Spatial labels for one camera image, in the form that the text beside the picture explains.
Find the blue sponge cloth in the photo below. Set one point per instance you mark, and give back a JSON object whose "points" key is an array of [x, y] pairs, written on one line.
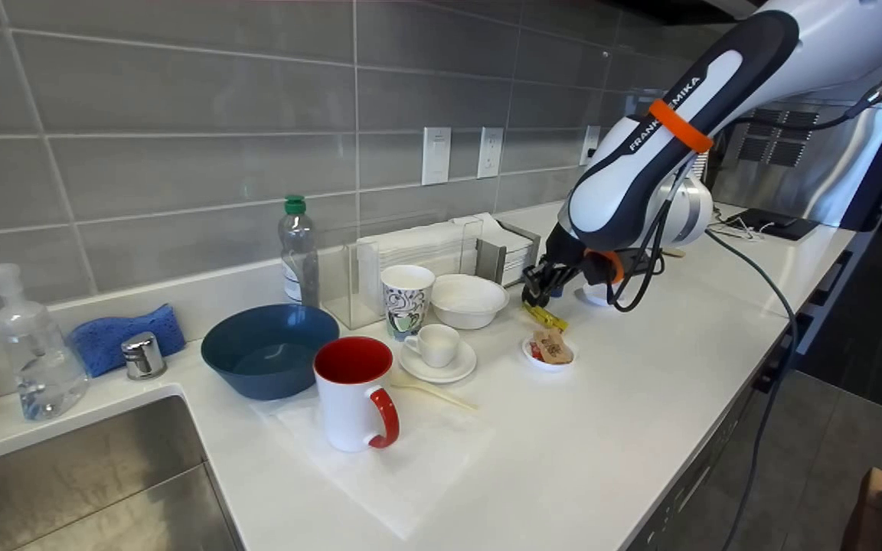
{"points": [[115, 341]]}

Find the stainless steel appliance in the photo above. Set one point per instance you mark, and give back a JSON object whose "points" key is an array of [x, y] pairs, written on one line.
{"points": [[840, 163]]}

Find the white ceramic bowl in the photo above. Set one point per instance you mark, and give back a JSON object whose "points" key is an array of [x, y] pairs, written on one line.
{"points": [[470, 300]]}

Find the small white dish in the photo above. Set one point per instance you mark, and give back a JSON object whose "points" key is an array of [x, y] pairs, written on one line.
{"points": [[533, 357]]}

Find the clear bottle green cap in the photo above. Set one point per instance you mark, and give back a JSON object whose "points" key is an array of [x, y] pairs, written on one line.
{"points": [[298, 255]]}

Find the stainless steel sink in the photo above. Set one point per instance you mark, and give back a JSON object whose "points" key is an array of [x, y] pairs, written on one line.
{"points": [[85, 491]]}

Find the dark blue bowl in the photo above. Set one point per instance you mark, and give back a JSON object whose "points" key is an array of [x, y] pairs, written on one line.
{"points": [[261, 357]]}

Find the black wrist camera orange mount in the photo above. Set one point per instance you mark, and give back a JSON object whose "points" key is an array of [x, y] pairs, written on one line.
{"points": [[615, 264]]}

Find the white paper mat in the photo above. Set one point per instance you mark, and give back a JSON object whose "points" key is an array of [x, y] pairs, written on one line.
{"points": [[400, 471]]}

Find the white mug red inside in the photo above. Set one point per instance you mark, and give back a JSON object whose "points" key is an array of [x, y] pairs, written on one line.
{"points": [[344, 414]]}

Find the yellow packet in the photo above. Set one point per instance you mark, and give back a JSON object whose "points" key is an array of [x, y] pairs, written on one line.
{"points": [[547, 320]]}

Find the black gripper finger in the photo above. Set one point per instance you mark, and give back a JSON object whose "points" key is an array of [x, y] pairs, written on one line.
{"points": [[533, 287], [558, 284]]}

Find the patterned white mug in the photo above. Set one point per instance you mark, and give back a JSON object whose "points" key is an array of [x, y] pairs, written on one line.
{"points": [[407, 300]]}

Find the metal napkin dispenser box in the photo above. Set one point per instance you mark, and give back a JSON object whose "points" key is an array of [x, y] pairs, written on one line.
{"points": [[504, 255]]}

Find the clear holder with white napkins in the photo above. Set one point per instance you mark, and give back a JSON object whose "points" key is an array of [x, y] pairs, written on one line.
{"points": [[412, 247]]}

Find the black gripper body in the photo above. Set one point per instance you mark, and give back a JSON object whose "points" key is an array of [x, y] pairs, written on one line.
{"points": [[568, 255]]}

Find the white saucer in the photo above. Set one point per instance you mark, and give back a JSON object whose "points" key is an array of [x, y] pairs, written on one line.
{"points": [[449, 374]]}

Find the white wall outlet with plug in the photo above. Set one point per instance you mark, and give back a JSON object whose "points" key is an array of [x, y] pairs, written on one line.
{"points": [[590, 139]]}

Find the clear soap pump bottle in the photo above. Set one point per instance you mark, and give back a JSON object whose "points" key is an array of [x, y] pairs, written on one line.
{"points": [[45, 373]]}

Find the round chrome knob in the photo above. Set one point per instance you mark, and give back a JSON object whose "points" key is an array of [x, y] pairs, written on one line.
{"points": [[141, 357]]}

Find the thin wooden stir stick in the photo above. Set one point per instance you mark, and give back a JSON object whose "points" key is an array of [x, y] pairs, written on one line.
{"points": [[443, 392]]}

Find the flat black device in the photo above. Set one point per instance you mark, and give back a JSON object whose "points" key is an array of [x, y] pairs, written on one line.
{"points": [[774, 223]]}

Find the small white teacup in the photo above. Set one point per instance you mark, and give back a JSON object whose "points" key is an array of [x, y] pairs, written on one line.
{"points": [[435, 347]]}

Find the white wall switch plate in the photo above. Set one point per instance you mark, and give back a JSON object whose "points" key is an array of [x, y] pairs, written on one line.
{"points": [[435, 153]]}

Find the brown packet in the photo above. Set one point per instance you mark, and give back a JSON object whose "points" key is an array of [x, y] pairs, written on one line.
{"points": [[557, 349]]}

